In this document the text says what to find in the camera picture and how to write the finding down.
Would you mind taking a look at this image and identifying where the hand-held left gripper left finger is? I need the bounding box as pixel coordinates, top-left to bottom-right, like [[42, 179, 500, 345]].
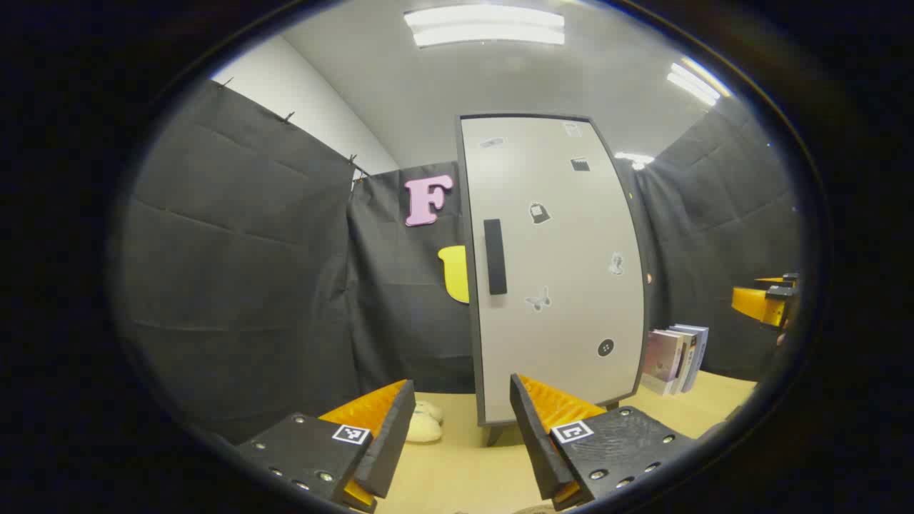
[[234, 379, 417, 514]]

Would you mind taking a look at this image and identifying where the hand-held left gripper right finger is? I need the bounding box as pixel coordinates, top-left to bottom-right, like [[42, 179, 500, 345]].
[[509, 373, 697, 512]]

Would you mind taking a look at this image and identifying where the dark grey cabinet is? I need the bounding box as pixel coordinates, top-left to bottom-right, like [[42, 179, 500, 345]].
[[454, 111, 654, 448]]

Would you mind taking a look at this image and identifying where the grey cabinet door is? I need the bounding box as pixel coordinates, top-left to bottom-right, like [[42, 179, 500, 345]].
[[456, 113, 649, 427]]

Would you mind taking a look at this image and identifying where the cream plush toy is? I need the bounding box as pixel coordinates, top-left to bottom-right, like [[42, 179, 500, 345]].
[[404, 398, 446, 444]]

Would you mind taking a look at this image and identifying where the pale blue book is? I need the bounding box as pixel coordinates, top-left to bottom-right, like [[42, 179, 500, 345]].
[[675, 323, 710, 393]]

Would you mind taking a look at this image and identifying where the white book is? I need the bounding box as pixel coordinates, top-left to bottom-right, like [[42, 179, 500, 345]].
[[668, 327, 697, 395]]

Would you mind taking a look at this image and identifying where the black backdrop cloth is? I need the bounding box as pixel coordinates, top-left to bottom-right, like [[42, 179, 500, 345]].
[[114, 79, 804, 443]]

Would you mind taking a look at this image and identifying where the large ceiling light panel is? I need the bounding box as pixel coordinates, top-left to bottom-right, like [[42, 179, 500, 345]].
[[403, 6, 566, 49]]

